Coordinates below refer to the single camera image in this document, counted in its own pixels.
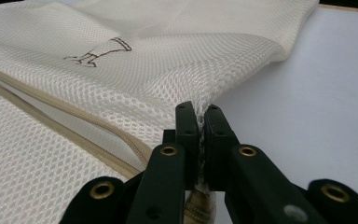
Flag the cream mesh laundry bag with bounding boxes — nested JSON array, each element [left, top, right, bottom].
[[0, 0, 320, 224]]

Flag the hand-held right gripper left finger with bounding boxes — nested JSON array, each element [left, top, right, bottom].
[[125, 101, 200, 224]]

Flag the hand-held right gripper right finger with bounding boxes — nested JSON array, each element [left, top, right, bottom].
[[203, 105, 328, 224]]

